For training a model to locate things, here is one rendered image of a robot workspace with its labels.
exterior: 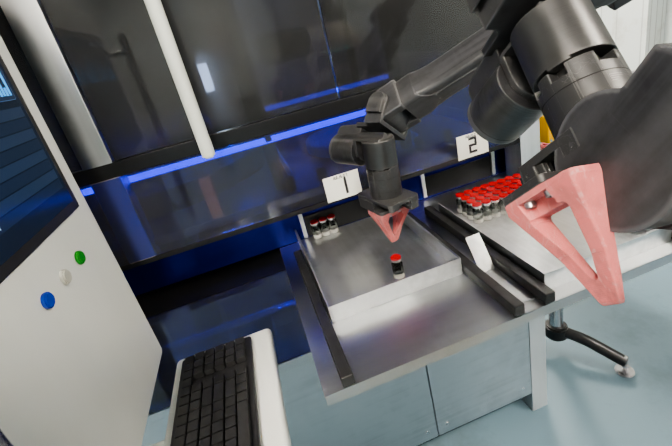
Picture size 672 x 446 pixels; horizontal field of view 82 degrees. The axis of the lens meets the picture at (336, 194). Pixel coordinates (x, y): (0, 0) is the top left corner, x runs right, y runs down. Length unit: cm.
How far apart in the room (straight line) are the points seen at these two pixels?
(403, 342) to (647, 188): 48
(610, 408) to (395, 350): 119
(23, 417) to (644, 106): 59
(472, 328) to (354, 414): 70
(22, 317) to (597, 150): 58
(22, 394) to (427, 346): 50
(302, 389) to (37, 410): 72
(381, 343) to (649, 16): 409
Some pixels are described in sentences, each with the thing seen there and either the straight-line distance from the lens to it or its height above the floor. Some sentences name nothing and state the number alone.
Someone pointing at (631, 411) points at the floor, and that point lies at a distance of 176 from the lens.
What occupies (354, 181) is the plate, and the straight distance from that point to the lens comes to 89.
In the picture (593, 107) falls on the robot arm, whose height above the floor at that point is 127.
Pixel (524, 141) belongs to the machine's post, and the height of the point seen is 99.
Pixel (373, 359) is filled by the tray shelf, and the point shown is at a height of 88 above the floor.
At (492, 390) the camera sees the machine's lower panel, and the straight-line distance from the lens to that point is 150.
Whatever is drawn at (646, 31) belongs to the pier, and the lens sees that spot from 446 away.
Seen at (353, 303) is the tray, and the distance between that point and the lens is 71.
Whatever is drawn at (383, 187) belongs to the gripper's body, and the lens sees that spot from 67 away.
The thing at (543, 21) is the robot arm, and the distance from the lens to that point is 33.
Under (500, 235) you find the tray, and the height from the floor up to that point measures 88.
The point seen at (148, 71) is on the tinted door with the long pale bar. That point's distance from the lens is 83.
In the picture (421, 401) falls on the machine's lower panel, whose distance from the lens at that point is 137.
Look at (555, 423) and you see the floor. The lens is 168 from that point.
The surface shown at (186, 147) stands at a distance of 83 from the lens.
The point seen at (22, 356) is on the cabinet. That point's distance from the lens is 58.
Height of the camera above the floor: 134
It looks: 22 degrees down
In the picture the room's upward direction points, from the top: 14 degrees counter-clockwise
